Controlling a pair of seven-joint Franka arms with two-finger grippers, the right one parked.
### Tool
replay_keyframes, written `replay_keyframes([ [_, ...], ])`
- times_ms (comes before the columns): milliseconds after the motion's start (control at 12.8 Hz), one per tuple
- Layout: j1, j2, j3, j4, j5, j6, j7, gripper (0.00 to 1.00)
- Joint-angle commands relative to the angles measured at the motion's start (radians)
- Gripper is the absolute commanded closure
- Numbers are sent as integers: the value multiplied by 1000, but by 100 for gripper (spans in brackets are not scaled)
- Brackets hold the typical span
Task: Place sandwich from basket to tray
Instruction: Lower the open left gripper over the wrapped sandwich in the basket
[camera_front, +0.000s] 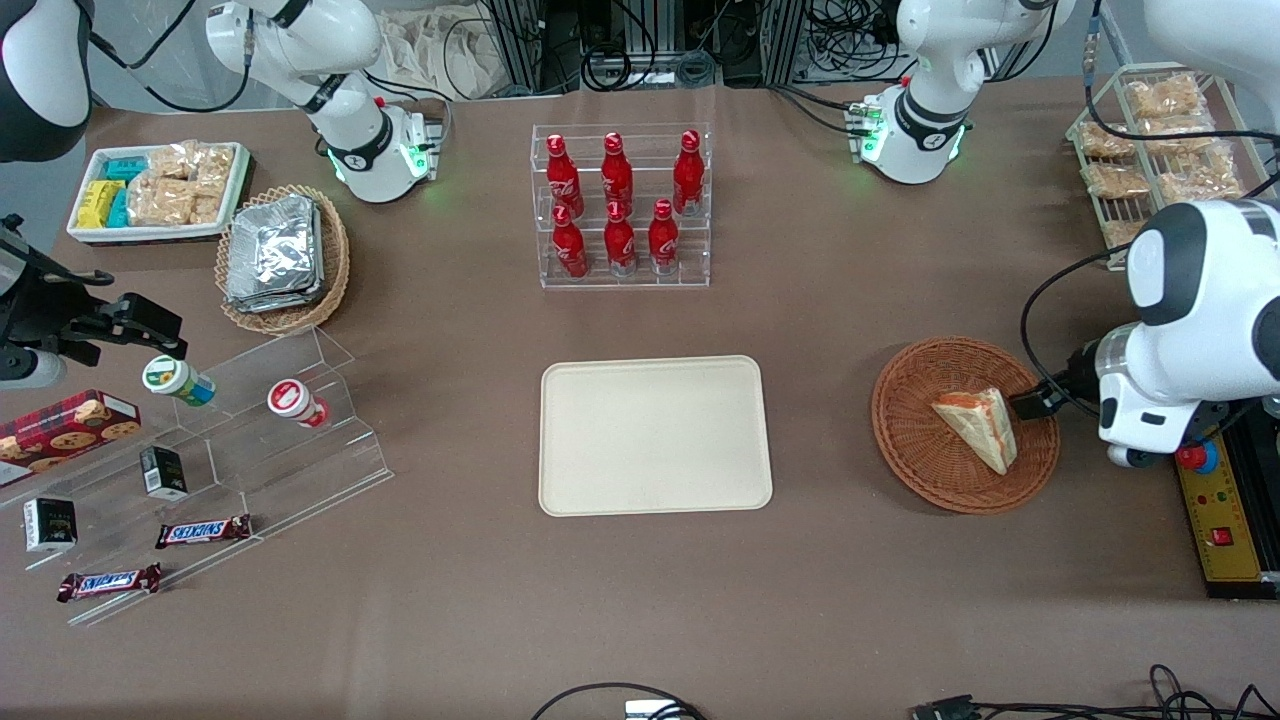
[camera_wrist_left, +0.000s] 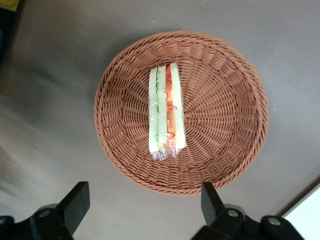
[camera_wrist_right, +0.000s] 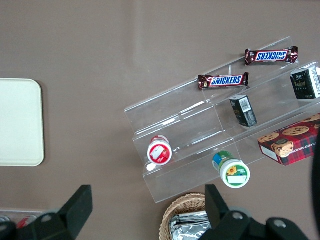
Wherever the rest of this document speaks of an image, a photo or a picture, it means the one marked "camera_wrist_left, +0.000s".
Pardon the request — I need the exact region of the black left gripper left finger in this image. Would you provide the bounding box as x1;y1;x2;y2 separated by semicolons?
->
29;181;91;240

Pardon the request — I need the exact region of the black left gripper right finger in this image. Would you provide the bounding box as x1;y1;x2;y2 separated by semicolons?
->
192;181;251;240

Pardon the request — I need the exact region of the plastic-wrapped triangle sandwich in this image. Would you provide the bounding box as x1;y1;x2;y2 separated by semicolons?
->
148;62;188;161

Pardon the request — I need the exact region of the round brown wicker basket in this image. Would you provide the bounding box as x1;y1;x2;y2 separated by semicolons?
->
93;30;270;197

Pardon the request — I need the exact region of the cream plastic serving tray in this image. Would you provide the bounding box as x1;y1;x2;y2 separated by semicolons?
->
277;172;320;240

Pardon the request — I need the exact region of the black machine with yellow panel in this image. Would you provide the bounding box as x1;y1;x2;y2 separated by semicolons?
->
0;0;25;61

